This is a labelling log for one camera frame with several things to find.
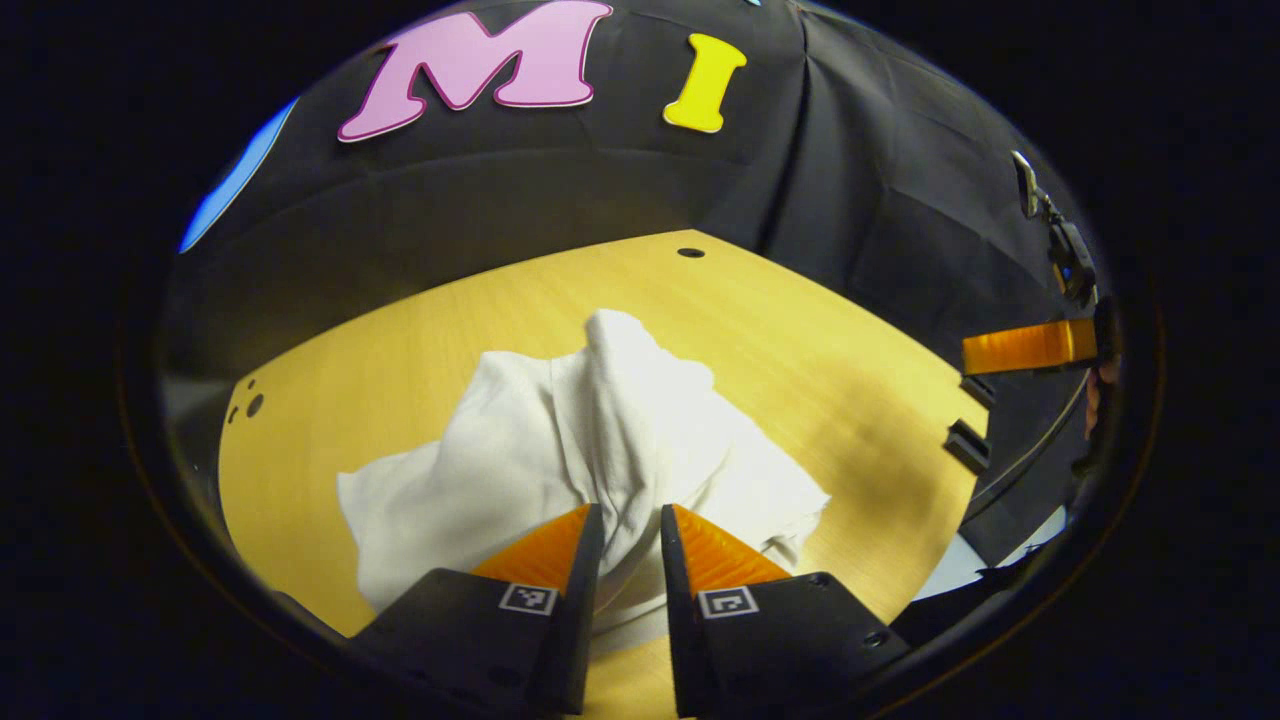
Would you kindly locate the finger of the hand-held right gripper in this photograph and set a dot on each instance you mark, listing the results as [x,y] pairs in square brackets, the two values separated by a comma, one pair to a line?
[1030,346]

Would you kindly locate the black table edge bracket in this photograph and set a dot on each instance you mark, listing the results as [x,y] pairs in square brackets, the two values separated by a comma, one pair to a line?
[978,390]
[966,446]

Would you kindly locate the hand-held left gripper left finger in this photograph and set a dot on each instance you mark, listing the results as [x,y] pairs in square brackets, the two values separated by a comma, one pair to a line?
[580,620]

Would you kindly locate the white jeans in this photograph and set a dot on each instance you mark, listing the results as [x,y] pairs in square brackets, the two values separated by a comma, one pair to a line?
[560,440]

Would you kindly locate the black backdrop cloth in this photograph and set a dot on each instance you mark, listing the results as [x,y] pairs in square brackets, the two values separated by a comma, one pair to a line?
[600,170]

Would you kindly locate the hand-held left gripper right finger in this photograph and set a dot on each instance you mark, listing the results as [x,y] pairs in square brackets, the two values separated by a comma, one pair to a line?
[680,630]

